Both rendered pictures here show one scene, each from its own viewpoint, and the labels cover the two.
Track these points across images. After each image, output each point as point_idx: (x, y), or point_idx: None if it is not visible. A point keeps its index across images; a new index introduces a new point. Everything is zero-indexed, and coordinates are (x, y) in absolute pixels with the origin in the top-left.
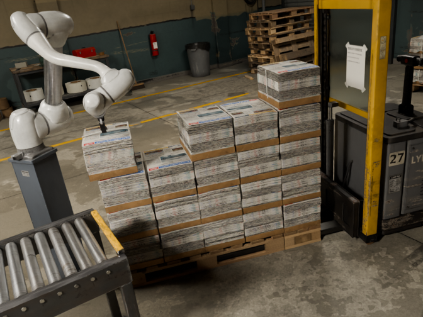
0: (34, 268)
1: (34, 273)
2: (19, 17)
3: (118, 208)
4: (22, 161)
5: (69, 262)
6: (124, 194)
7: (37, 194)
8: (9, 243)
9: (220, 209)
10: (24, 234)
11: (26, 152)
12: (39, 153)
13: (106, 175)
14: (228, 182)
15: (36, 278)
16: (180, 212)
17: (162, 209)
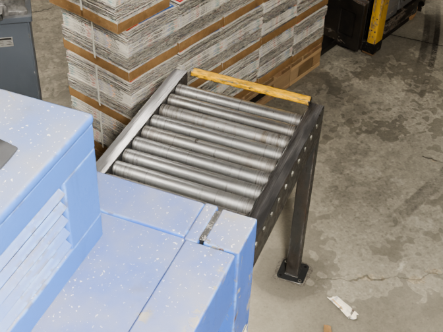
0: (232, 149)
1: (244, 153)
2: None
3: (142, 70)
4: (7, 21)
5: (264, 130)
6: (151, 45)
7: (23, 74)
8: (138, 138)
9: (240, 45)
10: (138, 123)
11: (10, 2)
12: (24, 2)
13: (136, 19)
14: (254, 1)
15: (256, 156)
16: (204, 58)
17: (187, 58)
